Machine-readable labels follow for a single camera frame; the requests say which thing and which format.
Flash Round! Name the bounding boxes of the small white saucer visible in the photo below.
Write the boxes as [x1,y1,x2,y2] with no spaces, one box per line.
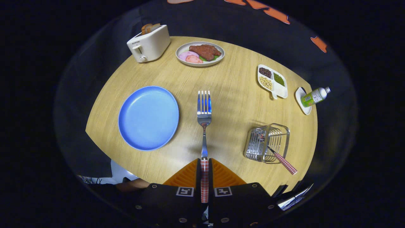
[295,87,312,115]

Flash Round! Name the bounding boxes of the yellow soybeans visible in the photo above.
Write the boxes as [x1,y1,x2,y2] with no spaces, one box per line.
[259,76,273,90]

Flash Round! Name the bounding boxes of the white divided dish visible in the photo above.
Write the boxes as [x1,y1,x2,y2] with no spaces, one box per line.
[257,64,289,100]

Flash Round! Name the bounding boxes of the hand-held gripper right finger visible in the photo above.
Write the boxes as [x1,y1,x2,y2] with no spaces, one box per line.
[208,158,284,227]

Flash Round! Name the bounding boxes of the fork with red checked handle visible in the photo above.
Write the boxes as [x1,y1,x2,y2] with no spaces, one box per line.
[197,91,212,203]

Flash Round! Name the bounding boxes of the metal wire basket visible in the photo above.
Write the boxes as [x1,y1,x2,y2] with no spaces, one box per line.
[243,123,290,164]

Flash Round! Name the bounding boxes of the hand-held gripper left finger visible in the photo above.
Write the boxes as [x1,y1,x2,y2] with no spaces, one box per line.
[134,158,203,227]

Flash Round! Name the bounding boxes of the blue plate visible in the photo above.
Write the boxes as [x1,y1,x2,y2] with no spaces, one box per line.
[118,86,180,151]

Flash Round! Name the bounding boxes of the spoon with red checked handle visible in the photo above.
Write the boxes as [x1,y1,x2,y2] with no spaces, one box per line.
[259,133,298,175]

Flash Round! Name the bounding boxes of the white toaster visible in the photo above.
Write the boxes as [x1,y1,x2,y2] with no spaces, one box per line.
[127,25,171,63]

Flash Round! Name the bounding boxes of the green label bottle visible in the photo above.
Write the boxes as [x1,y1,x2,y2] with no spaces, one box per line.
[301,87,331,108]

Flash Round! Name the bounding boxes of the pale purple ham slice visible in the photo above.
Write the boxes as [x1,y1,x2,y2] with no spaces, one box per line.
[178,51,200,61]

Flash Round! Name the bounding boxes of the brown meat steak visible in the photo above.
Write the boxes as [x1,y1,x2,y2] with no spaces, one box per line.
[189,44,222,61]

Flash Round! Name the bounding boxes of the white oval food plate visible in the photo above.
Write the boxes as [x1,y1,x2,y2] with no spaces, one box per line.
[175,41,225,67]

